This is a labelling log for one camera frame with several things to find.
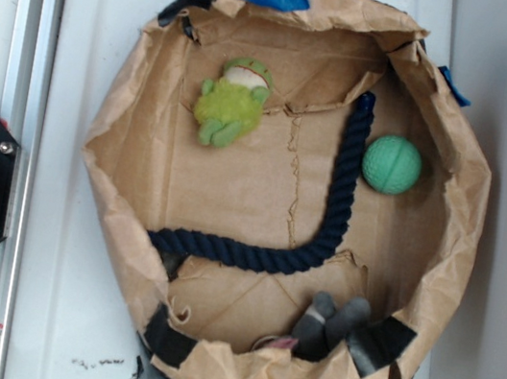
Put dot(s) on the grey plush toy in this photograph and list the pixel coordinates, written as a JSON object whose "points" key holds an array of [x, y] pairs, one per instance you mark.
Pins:
{"points": [[323, 326]]}

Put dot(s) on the aluminium extrusion rail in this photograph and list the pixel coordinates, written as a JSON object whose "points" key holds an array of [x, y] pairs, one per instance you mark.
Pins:
{"points": [[23, 105]]}

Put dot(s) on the green rubber ball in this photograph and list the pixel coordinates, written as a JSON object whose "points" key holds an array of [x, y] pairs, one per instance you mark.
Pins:
{"points": [[391, 165]]}

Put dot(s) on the white plastic board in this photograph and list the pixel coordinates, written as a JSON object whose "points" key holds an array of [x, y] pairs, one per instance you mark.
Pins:
{"points": [[70, 320]]}

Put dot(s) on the green plush frog toy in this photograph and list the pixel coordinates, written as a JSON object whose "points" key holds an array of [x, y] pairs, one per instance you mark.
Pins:
{"points": [[232, 105]]}

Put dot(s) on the brown paper bag bin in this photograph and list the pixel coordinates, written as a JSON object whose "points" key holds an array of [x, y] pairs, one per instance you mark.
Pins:
{"points": [[345, 72]]}

